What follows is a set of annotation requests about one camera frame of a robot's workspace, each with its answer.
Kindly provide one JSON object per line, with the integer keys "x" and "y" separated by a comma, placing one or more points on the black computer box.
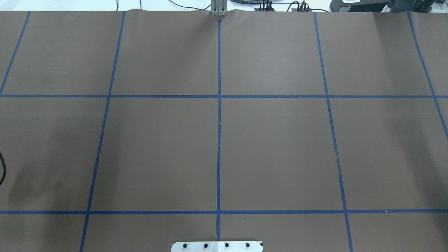
{"x": 374, "y": 6}

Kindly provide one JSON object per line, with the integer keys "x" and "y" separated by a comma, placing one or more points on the aluminium frame post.
{"x": 219, "y": 8}

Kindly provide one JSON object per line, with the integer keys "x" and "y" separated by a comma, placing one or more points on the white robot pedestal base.
{"x": 218, "y": 246}

